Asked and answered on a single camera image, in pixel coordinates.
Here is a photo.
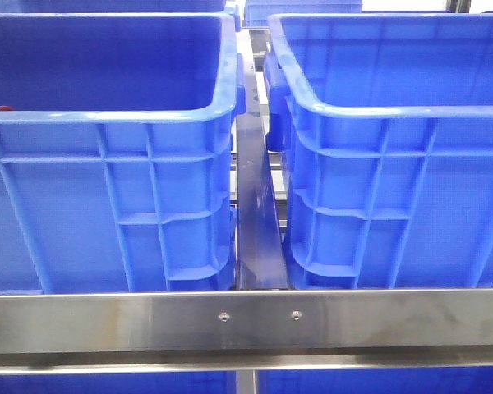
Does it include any blue crate front left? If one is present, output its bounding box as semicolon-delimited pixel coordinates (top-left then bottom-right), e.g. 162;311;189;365
0;13;245;295

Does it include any blue crate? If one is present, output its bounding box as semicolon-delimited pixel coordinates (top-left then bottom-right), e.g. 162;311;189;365
10;0;241;31
243;0;362;27
0;13;245;295
265;13;493;289

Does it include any blue crate front right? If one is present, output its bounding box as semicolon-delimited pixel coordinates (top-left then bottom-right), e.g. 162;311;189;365
265;13;493;289

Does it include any blue crate far centre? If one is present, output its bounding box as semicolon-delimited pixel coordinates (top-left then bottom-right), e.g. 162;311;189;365
243;0;362;27

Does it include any blue crate lower shelf left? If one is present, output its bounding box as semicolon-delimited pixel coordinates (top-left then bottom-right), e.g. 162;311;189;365
0;372;236;393

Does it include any blue crate shelf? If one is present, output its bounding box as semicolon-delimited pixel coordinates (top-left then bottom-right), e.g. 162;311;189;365
0;372;236;393
259;366;493;393

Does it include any blue crate rear left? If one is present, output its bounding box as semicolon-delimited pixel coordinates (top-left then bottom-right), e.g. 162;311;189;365
10;0;241;31

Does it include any blue crate lower shelf right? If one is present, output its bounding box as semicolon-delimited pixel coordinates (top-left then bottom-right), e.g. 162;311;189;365
259;366;493;393

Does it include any steel centre divider rail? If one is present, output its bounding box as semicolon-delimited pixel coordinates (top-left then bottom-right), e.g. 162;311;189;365
236;29;288;290

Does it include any steel front shelf rail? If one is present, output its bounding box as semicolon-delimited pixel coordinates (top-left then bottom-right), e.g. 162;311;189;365
0;288;493;374

